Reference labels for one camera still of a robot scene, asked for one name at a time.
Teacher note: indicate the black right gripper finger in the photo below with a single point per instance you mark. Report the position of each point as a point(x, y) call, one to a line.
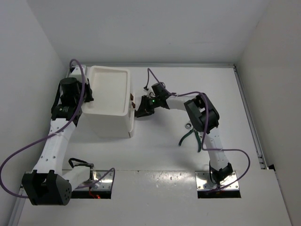
point(143, 114)
point(143, 106)

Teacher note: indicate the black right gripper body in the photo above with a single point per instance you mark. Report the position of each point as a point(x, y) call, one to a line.
point(152, 103)

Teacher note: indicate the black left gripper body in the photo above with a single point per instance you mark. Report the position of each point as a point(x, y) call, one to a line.
point(88, 95)

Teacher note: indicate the white drawer cabinet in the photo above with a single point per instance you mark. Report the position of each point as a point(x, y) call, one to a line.
point(111, 114)

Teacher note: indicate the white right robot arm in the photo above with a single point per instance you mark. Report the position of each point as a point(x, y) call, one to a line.
point(203, 117)

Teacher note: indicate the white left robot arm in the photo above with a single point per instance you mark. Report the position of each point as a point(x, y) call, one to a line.
point(47, 184)

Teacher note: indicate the large silver ratchet wrench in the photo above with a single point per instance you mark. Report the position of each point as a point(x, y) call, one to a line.
point(188, 125)

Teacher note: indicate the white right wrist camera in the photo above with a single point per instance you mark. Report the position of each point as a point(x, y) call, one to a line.
point(147, 90)

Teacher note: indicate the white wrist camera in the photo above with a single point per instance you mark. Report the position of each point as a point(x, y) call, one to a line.
point(76, 73)
point(147, 90)

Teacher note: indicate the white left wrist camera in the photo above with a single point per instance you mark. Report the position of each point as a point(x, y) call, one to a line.
point(76, 73)

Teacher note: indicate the aluminium frame rail back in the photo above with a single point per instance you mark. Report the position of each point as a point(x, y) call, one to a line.
point(208, 65)

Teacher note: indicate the aluminium frame rail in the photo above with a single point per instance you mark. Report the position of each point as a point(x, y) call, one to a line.
point(258, 147)
point(16, 212)
point(208, 65)

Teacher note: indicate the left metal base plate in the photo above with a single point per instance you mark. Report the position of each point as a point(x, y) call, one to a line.
point(100, 180)

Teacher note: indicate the aluminium frame rail right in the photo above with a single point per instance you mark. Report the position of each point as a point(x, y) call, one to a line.
point(258, 147)

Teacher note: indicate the aluminium frame rail left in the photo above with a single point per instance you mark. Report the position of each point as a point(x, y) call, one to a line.
point(16, 212)

